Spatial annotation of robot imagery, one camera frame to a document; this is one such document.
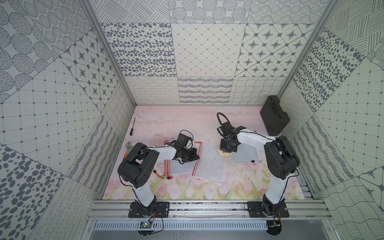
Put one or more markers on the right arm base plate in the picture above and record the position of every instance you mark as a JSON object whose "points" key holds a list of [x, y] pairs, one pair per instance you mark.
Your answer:
{"points": [[267, 209]]}

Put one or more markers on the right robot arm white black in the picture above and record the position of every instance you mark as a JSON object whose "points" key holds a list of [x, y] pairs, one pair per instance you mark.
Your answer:
{"points": [[280, 156]]}

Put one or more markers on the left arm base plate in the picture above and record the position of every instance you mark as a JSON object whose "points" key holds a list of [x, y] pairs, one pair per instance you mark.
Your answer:
{"points": [[160, 209]]}

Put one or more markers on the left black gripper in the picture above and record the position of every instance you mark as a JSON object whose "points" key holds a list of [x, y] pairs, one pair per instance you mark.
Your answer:
{"points": [[192, 154]]}

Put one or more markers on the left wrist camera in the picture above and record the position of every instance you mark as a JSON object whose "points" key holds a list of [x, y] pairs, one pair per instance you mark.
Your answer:
{"points": [[184, 141]]}

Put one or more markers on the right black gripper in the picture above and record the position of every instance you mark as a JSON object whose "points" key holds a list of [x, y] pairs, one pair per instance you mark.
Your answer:
{"points": [[234, 149]]}

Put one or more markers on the aluminium mounting rail frame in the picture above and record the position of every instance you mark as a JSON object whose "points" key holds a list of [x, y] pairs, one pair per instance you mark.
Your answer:
{"points": [[200, 215]]}

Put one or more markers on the black red screwdriver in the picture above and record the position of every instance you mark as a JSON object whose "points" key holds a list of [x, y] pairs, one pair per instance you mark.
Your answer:
{"points": [[132, 128]]}

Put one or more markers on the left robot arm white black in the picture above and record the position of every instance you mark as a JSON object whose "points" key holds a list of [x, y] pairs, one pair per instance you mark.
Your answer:
{"points": [[137, 166]]}

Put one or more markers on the black plastic case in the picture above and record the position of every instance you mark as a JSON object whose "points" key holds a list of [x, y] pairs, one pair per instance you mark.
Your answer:
{"points": [[274, 118]]}

